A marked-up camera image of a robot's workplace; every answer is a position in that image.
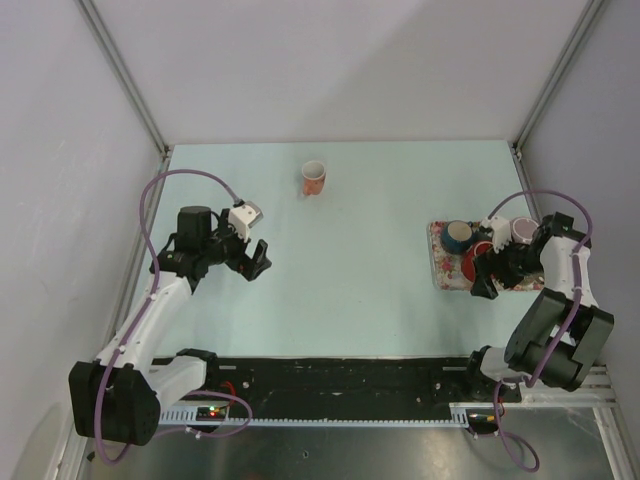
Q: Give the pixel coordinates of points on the red mug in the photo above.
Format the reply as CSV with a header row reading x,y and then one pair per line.
x,y
467,266

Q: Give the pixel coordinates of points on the left aluminium frame post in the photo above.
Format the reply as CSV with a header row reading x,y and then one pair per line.
x,y
114,59

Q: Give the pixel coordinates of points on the floral tray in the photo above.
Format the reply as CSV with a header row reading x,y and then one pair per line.
x,y
449,269

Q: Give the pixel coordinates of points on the aluminium frame post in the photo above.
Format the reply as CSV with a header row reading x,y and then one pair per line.
x,y
568,55
114,59

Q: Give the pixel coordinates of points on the pink white mug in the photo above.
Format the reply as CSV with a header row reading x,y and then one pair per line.
x,y
314,176

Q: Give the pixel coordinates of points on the right aluminium frame post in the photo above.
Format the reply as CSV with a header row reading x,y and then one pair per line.
x,y
568,55

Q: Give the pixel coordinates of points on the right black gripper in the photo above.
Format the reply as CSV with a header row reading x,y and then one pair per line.
x,y
496,260

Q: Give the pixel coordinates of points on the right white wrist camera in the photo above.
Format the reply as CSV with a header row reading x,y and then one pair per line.
x,y
499,229

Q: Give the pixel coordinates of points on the lilac mug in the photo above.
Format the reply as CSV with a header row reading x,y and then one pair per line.
x,y
522,230

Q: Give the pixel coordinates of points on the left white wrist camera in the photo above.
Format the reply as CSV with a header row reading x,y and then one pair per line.
x,y
242,217

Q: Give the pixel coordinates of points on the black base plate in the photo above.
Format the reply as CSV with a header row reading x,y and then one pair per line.
x,y
344,388

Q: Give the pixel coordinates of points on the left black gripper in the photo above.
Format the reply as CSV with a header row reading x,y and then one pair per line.
x,y
259,261

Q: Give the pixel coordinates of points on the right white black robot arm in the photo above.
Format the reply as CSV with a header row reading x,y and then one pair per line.
x,y
563,332

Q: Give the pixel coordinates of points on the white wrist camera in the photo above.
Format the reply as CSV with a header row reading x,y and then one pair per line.
x,y
242,217
499,229

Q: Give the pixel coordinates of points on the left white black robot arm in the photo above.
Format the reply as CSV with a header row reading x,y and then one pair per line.
x,y
120,395

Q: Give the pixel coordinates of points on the blue mug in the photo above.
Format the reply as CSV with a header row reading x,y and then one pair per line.
x,y
457,237

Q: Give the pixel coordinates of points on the grey slotted cable duct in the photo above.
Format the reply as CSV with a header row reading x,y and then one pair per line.
x,y
199,416

